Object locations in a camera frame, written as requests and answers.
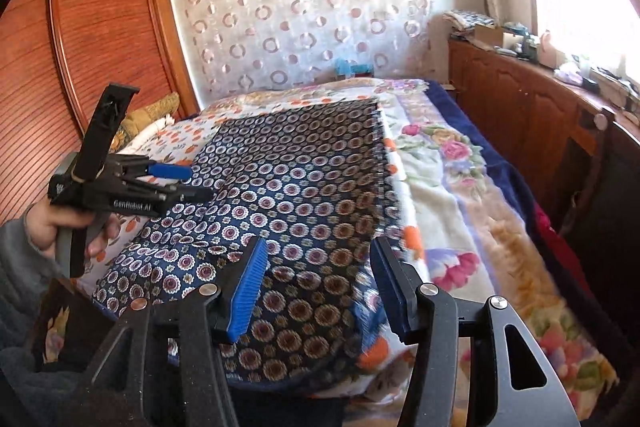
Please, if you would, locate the navy blue bed cover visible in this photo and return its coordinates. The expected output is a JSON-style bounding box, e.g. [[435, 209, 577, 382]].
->
[[424, 80, 552, 230]]

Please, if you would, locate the orange-print white sheet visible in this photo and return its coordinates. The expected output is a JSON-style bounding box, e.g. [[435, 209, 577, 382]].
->
[[74, 100, 242, 298]]

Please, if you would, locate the person's left hand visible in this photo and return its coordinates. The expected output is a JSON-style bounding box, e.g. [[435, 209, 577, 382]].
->
[[25, 198, 120, 258]]

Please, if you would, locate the wooden louvered wardrobe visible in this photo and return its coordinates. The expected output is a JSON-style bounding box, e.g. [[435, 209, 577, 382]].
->
[[1, 0, 198, 220]]

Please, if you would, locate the floral blanket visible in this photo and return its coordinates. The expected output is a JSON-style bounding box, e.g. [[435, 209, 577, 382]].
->
[[224, 78, 620, 421]]

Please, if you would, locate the yellow patterned pillow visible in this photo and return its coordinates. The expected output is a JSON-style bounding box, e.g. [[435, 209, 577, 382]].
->
[[110, 92, 180, 153]]

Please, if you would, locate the blue box by curtain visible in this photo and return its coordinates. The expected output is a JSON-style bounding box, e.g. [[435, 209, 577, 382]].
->
[[334, 58, 374, 80]]

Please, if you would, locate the navy circle-patterned garment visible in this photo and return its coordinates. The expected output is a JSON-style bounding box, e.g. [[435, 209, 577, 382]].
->
[[92, 98, 401, 391]]

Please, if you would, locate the grey left sleeve forearm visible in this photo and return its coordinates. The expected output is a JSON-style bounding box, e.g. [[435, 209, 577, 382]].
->
[[1, 218, 96, 426]]

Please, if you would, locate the circle-patterned sheer curtain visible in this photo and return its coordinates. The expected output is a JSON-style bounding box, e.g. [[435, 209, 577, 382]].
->
[[172, 0, 433, 106]]

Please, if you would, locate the wooden sideboard cabinet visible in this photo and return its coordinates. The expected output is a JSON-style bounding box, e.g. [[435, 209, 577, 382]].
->
[[449, 40, 639, 254]]

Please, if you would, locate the clutter on sideboard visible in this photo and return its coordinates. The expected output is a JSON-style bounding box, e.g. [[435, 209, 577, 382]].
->
[[442, 9, 639, 124]]

